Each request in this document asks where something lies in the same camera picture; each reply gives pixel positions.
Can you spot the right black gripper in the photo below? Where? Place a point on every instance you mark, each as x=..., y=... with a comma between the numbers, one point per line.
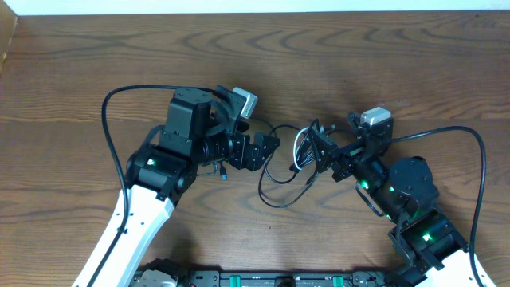
x=349, y=155

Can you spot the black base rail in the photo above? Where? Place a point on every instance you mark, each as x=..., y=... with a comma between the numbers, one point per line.
x=166, y=273

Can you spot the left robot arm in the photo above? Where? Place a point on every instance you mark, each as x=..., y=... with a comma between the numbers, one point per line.
x=203, y=126

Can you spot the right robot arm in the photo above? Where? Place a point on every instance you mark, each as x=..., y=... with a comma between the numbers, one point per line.
x=433, y=250

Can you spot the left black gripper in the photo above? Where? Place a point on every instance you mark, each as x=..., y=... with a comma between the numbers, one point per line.
x=242, y=151

